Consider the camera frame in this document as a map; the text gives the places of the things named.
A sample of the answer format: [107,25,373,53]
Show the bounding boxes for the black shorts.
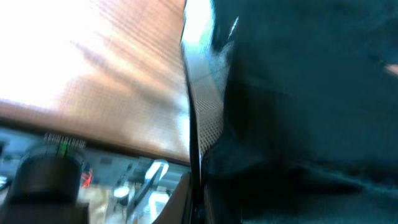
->
[181,0,397,223]

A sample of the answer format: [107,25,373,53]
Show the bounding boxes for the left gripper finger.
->
[182,49,205,224]

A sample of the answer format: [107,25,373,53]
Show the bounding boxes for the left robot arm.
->
[1,43,205,223]

